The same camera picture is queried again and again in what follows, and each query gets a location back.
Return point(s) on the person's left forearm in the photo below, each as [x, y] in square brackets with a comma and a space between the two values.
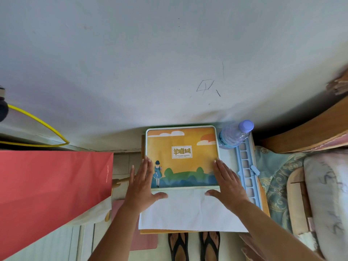
[117, 233]

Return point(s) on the person's right thumb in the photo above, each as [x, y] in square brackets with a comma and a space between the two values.
[212, 193]

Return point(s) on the person's foot in sandal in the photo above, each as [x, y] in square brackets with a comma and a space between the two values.
[210, 246]
[178, 247]

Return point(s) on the white paper sheet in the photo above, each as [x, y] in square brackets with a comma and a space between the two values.
[187, 212]

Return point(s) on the small wooden table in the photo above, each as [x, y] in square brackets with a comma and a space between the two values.
[265, 201]

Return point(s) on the person's left little finger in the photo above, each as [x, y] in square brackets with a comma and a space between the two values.
[132, 176]

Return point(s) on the person's right foot in sandal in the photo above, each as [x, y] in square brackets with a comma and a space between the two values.
[210, 246]

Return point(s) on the person's pink garment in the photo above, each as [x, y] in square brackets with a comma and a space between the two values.
[251, 247]

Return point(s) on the person's left foot in sandal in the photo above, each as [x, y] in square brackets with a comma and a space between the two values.
[178, 247]

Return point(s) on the teal floral quilt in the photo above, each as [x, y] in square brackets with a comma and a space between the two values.
[277, 176]

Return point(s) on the person's right forearm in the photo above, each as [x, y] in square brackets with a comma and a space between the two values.
[269, 233]

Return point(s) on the pale patterned pillow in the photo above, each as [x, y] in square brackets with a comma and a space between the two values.
[329, 192]

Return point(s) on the person's left hand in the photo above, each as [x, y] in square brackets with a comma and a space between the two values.
[137, 192]

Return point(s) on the person's left thumb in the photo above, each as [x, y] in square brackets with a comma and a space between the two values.
[159, 196]

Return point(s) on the black round object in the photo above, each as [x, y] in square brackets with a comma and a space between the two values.
[2, 110]

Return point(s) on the clear plastic water bottle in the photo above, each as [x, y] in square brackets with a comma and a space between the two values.
[231, 135]

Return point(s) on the red paper bag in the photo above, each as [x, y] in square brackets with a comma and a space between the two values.
[49, 192]

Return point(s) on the wooden stick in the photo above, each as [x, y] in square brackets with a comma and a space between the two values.
[121, 181]

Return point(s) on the person's right hand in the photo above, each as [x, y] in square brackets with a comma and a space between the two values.
[231, 191]

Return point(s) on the light blue compartment tray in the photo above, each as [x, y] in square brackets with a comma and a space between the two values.
[246, 163]

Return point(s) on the pink floor mat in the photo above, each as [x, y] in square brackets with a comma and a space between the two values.
[144, 239]

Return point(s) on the orange illustrated box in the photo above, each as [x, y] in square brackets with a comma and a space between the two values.
[185, 149]

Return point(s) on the wooden board with white padding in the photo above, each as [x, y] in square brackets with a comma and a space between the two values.
[297, 203]

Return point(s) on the wooden bed frame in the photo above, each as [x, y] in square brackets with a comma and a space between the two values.
[307, 130]

